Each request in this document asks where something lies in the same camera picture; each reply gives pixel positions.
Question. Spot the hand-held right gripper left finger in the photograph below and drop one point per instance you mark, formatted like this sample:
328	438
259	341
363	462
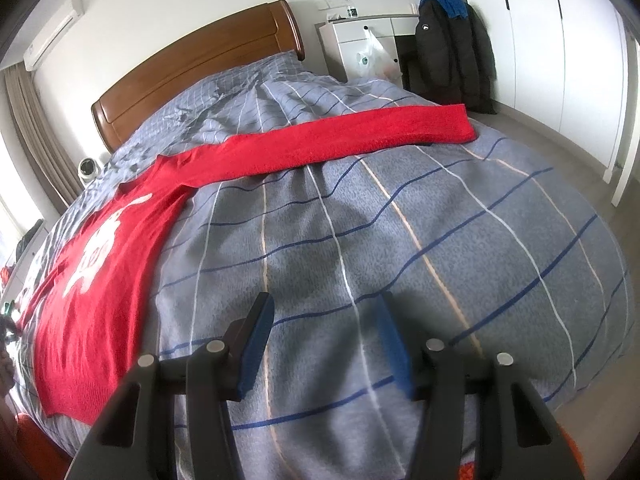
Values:
255	345

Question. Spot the white plastic bag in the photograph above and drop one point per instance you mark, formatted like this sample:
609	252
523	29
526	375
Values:
376	57

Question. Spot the wooden headboard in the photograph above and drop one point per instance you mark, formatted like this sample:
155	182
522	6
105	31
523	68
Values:
200	70

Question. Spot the white round camera device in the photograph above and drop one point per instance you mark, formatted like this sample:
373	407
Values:
90	169

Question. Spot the black jacket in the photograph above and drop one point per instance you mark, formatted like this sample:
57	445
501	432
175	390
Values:
445	60

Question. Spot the beige curtain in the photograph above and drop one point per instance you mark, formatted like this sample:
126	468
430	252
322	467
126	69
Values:
40	140

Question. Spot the blue cloth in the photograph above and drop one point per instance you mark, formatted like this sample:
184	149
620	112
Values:
452	4

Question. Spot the white air conditioner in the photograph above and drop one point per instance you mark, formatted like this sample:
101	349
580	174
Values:
52	35

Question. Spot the white furniture leg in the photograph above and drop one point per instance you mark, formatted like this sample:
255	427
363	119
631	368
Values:
625	150

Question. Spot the white wall socket strip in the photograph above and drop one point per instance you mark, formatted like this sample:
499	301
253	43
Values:
334	3

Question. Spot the white dresser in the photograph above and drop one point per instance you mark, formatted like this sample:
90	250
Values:
350	40

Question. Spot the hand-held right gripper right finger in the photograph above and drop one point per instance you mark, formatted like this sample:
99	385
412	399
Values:
395	345

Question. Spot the grey checked pillow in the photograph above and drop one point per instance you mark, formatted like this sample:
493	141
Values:
240	80

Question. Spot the red sweater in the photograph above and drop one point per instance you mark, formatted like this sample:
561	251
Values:
100	320

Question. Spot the grey striped duvet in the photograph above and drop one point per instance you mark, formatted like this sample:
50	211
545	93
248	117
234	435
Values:
350	240

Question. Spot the white wardrobe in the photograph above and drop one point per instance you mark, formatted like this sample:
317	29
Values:
550	50

